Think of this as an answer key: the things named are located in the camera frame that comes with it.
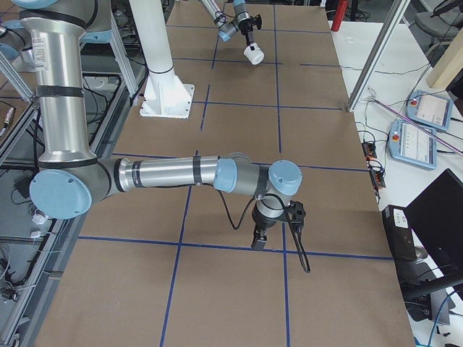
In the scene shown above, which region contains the teach pendant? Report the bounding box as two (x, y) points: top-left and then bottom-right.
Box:
(388, 119), (437, 170)
(407, 90), (454, 132)

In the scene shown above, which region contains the white smiley face mug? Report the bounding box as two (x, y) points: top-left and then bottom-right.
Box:
(243, 43), (265, 65)

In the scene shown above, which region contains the red fire extinguisher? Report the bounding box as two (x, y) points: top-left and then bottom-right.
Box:
(331, 0), (349, 32)

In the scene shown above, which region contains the blue network cable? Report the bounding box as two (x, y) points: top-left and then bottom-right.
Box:
(414, 288), (457, 347)

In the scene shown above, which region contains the black monitor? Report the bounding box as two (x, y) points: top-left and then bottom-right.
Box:
(381, 168), (462, 301)

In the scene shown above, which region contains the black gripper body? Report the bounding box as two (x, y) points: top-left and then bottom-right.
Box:
(252, 200), (282, 239)
(238, 15), (254, 44)

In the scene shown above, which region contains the black power strip right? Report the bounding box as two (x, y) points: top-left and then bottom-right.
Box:
(369, 166), (386, 189)

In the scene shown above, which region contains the teach pendant far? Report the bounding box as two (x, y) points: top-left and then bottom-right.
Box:
(407, 90), (454, 132)

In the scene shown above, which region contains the blue tape strip crosswise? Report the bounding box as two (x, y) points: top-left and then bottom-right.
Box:
(77, 236), (394, 261)

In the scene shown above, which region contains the black power strip left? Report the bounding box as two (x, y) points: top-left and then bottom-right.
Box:
(362, 141), (377, 160)

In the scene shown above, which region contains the grey aluminium frame post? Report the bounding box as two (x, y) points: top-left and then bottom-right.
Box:
(347, 0), (410, 112)

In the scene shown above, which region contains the black power strip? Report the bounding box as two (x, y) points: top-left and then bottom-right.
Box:
(362, 141), (377, 160)
(369, 166), (386, 189)

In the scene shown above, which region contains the purple rod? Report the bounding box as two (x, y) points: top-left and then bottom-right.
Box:
(370, 98), (463, 156)

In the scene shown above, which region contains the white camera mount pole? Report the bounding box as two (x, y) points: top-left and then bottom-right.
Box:
(129, 0), (195, 119)

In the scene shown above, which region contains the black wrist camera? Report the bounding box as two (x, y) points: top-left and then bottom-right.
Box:
(252, 14), (262, 30)
(285, 200), (306, 234)

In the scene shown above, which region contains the wooden beam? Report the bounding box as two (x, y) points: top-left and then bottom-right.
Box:
(426, 30), (463, 89)

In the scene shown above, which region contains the black camera cable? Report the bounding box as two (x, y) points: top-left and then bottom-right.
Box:
(216, 187), (313, 274)

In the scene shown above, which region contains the brown paper table cover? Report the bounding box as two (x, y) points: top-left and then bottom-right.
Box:
(35, 2), (415, 346)

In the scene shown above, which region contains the teach pendant near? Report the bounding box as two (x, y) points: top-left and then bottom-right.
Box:
(388, 119), (437, 170)

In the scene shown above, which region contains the blue tape strip lengthwise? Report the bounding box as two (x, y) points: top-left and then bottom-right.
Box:
(272, 5), (291, 346)

